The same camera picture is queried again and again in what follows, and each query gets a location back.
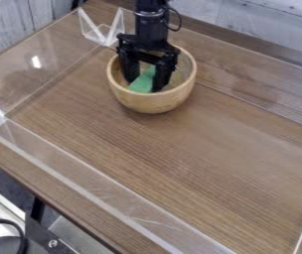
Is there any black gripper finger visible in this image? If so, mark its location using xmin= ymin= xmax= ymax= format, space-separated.
xmin=119 ymin=52 xmax=140 ymax=82
xmin=152 ymin=63 xmax=175 ymax=92

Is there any black cable loop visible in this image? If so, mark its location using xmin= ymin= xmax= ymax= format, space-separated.
xmin=0 ymin=218 xmax=29 ymax=254

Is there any green rectangular block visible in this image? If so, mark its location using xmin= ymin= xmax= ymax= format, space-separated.
xmin=128 ymin=65 xmax=155 ymax=93

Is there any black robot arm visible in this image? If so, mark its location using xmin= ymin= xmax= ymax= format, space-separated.
xmin=116 ymin=0 xmax=181 ymax=92

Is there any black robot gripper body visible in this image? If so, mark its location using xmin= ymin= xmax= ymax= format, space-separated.
xmin=118 ymin=9 xmax=181 ymax=65

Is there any light wooden bowl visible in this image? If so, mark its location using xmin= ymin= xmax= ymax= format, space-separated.
xmin=106 ymin=47 xmax=198 ymax=114

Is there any clear acrylic corner bracket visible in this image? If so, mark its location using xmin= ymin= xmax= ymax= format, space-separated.
xmin=76 ymin=8 xmax=124 ymax=47

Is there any black metal table leg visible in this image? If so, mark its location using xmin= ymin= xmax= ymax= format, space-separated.
xmin=31 ymin=197 xmax=45 ymax=222

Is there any clear acrylic tray wall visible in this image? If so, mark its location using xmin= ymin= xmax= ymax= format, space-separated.
xmin=0 ymin=1 xmax=302 ymax=254

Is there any black metal base plate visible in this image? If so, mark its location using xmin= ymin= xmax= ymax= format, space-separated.
xmin=25 ymin=216 xmax=77 ymax=254

